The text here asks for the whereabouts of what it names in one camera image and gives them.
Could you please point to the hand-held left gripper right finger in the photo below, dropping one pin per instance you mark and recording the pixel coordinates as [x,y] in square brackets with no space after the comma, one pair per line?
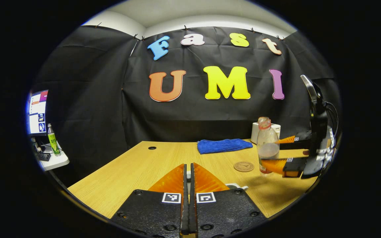
[227,211]

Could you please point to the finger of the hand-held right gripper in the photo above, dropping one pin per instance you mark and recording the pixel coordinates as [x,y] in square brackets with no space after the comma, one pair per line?
[301,142]
[294,167]

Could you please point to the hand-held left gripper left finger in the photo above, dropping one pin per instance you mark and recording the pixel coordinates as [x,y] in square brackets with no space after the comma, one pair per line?
[150,211]

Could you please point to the clear plastic water bottle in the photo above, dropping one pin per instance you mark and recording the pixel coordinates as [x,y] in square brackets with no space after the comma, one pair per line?
[267,145]

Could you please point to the round brown coaster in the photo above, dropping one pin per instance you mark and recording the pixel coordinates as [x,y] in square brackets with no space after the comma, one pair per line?
[243,166]

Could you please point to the green drink bottle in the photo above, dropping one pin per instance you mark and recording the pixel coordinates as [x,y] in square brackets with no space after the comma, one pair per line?
[53,142]

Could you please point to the white toaster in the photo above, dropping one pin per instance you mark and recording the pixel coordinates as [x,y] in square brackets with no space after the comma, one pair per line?
[254,132]

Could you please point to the blue folded towel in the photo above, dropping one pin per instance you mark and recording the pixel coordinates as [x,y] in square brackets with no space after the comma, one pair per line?
[223,145]

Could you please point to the black backdrop cloth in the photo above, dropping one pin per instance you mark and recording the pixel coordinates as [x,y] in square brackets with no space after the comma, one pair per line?
[193,112]

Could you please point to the white side table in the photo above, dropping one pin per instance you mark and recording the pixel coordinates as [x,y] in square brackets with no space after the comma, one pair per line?
[56,160]

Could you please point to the small black device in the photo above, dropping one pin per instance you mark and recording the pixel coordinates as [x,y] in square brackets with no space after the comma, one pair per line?
[44,156]

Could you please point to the computer monitor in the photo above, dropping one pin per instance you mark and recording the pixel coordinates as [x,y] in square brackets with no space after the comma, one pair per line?
[38,114]

